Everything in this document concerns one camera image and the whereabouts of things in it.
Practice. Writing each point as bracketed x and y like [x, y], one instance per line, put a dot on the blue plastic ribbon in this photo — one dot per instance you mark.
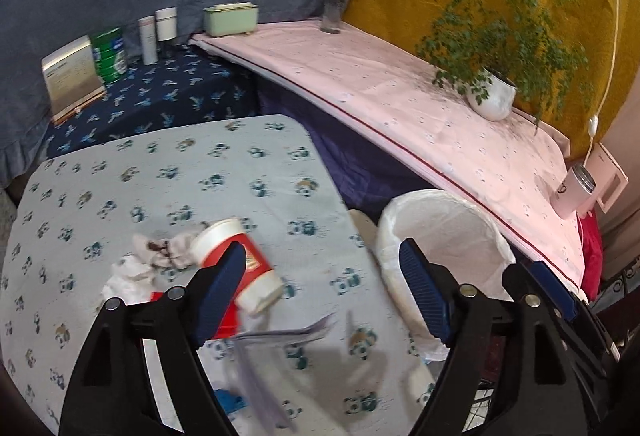
[230, 401]

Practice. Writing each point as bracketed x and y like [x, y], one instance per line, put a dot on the large red paper cup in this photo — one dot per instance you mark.
[257, 276]

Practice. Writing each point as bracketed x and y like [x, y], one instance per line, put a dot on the navy patterned cloth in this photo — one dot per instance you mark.
[165, 90]

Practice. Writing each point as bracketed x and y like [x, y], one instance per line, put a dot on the translucent plastic wrapper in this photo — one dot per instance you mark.
[300, 336]

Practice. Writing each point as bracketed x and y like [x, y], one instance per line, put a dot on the pink tumbler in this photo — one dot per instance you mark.
[572, 196]

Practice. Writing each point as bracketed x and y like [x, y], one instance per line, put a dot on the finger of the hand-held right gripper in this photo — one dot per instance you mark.
[552, 291]

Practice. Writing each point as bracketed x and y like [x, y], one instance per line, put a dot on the green tissue box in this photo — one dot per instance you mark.
[230, 20]

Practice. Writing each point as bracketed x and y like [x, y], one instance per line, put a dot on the white bottle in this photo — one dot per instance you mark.
[147, 40]

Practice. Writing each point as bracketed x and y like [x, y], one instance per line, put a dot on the purple cloth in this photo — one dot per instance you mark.
[350, 165]

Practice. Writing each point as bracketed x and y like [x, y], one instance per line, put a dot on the red cloth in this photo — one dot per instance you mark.
[590, 256]

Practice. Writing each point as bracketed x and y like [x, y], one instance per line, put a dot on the green can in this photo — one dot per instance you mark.
[110, 58]

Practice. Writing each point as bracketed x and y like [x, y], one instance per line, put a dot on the potted green plant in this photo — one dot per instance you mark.
[492, 95]

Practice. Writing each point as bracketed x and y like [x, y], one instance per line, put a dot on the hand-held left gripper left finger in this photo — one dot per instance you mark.
[220, 291]

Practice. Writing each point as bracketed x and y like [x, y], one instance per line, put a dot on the white jar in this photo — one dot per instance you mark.
[166, 25]

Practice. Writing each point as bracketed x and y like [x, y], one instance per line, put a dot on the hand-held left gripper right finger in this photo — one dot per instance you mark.
[422, 296]

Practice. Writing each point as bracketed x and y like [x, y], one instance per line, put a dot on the red cardboard packet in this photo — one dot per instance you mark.
[227, 321]

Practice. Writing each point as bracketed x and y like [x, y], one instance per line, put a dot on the gold gift box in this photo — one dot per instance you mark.
[70, 75]

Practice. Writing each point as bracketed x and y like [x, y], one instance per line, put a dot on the stained tissue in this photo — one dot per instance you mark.
[127, 276]

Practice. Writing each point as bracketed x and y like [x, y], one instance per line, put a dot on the pink cloth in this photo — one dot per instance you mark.
[380, 80]

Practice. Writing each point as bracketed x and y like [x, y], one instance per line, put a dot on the trash bin with white liner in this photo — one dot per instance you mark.
[450, 226]

